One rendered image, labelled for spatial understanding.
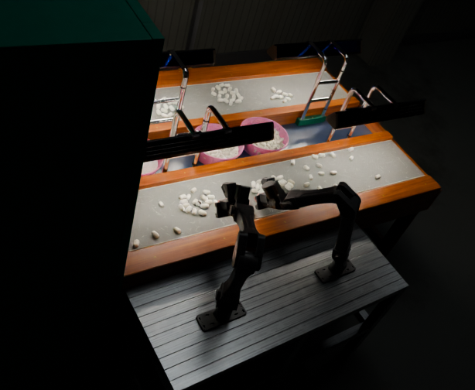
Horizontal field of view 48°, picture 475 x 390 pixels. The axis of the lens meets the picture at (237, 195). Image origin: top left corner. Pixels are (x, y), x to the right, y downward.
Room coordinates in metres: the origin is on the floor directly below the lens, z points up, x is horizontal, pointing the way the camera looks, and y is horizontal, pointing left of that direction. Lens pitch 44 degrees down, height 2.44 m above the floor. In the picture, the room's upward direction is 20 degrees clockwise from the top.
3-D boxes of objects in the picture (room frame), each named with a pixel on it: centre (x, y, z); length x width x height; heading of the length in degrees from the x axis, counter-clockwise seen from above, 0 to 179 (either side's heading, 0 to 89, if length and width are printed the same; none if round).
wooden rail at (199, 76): (2.59, 0.44, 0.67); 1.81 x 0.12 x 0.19; 133
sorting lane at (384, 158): (1.94, -0.17, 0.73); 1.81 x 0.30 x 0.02; 133
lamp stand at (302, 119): (2.70, -0.20, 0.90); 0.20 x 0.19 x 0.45; 133
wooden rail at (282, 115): (2.30, 0.17, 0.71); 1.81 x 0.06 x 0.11; 133
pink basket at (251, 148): (2.26, -0.02, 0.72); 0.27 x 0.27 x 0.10
